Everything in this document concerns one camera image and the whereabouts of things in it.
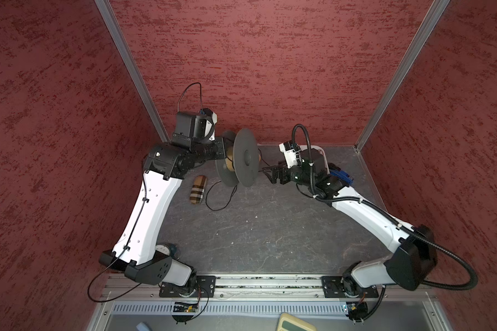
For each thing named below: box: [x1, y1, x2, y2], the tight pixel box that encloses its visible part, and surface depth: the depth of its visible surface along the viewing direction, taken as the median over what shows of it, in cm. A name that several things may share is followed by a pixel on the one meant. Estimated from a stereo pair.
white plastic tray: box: [299, 144, 331, 175], surface depth 59 cm
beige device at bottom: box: [276, 312, 317, 331], surface depth 67 cm
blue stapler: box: [329, 168, 354, 185], surface depth 106 cm
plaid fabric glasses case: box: [189, 175, 208, 205], surface depth 99 cm
